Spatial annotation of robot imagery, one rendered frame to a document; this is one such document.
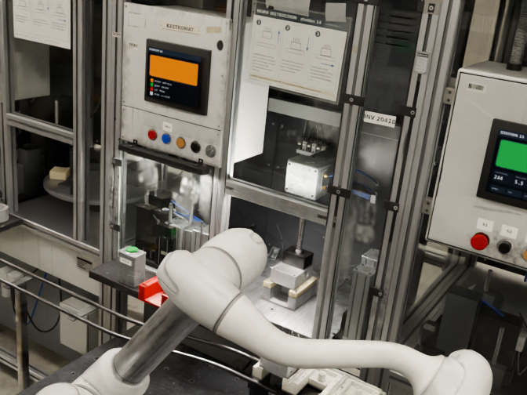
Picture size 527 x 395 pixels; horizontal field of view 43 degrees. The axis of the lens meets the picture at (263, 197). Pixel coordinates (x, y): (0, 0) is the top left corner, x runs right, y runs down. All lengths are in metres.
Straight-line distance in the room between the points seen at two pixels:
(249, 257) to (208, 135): 0.70
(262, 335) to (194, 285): 0.17
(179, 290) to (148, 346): 0.37
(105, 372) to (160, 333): 0.23
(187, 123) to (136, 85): 0.23
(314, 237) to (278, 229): 0.16
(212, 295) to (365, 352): 0.33
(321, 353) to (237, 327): 0.18
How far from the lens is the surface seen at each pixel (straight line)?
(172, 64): 2.12
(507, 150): 1.69
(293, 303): 2.25
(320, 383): 2.02
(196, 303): 1.37
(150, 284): 2.24
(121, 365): 1.82
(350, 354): 1.39
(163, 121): 2.21
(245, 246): 1.50
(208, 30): 2.06
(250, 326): 1.36
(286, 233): 2.56
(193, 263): 1.40
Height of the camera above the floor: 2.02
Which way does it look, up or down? 20 degrees down
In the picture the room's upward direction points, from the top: 6 degrees clockwise
